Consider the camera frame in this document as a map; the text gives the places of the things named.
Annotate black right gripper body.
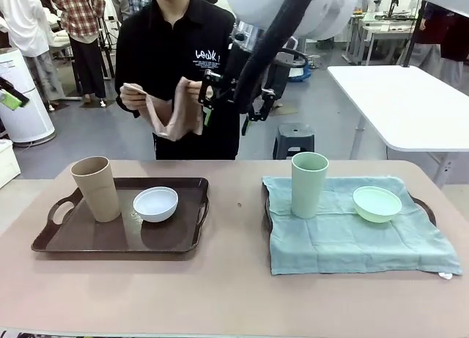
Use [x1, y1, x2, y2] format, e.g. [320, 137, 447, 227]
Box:
[227, 40, 254, 92]

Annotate beige cloth mat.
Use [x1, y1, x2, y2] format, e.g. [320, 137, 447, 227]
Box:
[122, 77, 204, 142]

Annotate light green tall cup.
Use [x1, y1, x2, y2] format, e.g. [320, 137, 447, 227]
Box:
[291, 151, 329, 219]

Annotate light green bowl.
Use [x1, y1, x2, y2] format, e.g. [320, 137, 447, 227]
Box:
[352, 185, 403, 224]

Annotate teal cloth mat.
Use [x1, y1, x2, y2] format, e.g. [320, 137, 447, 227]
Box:
[262, 174, 463, 280]

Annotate person's right forearm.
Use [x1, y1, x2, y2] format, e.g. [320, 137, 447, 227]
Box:
[116, 95, 142, 120]

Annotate dark brown serving tray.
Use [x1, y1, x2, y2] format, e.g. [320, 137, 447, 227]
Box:
[31, 176, 210, 257]
[262, 183, 437, 236]

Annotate person's left hand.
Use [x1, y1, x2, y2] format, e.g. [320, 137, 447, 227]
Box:
[184, 79, 202, 98]

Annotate person's right hand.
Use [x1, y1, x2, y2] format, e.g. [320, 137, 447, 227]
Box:
[119, 83, 148, 112]

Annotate white blue floor machine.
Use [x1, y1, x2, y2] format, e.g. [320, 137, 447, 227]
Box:
[278, 37, 312, 83]

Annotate grey plastic stool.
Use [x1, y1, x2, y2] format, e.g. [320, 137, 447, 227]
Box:
[273, 122, 316, 160]

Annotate person in black shirt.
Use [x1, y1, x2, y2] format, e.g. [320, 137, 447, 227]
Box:
[115, 0, 241, 161]

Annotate person in white shirt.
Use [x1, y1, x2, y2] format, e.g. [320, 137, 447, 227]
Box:
[0, 0, 62, 105]

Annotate white box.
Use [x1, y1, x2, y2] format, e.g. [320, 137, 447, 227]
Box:
[0, 139, 22, 188]

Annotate person in plaid shirt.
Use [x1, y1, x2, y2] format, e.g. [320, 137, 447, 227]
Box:
[49, 0, 108, 101]

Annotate white bowl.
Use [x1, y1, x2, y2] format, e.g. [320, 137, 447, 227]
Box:
[132, 186, 180, 223]

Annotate tan tall cup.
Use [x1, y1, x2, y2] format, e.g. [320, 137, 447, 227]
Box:
[70, 156, 121, 223]

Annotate white side table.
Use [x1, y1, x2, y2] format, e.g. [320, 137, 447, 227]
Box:
[327, 65, 469, 187]

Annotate black stand pole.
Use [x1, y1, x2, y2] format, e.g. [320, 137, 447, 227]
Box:
[402, 0, 428, 68]

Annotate person in dark red clothes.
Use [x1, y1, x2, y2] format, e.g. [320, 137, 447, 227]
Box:
[413, 0, 469, 93]

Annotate white cylindrical pedestal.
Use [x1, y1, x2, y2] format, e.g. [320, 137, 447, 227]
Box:
[0, 48, 56, 144]

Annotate black cable sleeve right arm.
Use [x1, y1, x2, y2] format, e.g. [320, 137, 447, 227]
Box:
[234, 0, 323, 114]

